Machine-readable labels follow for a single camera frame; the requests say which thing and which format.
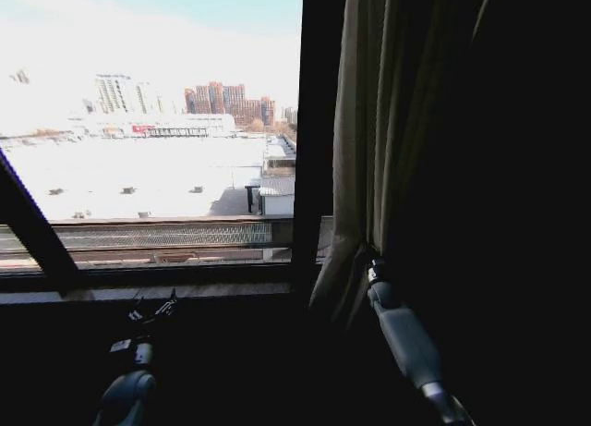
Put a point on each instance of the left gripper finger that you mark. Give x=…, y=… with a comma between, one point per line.
x=134, y=314
x=166, y=306

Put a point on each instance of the beige fabric curtain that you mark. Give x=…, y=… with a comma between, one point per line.
x=358, y=121

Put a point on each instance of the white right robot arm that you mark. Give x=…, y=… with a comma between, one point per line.
x=406, y=333

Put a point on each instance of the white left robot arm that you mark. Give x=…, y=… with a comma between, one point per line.
x=131, y=389

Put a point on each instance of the pale window sill ledge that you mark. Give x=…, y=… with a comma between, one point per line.
x=184, y=289

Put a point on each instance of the grey mesh balcony railing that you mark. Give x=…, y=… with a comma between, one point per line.
x=161, y=234

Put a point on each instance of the dark diagonal window bar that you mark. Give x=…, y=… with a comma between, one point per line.
x=41, y=227

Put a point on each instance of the large white flat roof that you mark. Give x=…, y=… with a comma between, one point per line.
x=129, y=172

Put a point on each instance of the low white hall building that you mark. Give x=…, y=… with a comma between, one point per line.
x=184, y=123

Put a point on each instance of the red-brown apartment buildings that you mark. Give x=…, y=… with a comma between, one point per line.
x=226, y=100

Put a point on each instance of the white high-rise buildings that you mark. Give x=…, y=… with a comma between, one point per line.
x=113, y=93

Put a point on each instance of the dark window frame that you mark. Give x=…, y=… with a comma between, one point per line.
x=317, y=121

